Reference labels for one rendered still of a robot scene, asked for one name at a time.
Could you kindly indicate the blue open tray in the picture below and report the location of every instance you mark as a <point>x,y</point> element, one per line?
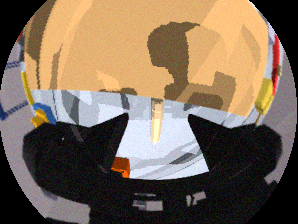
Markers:
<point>47,110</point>

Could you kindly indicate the tan wooden floor panel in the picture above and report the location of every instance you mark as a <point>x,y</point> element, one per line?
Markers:
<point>205,52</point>

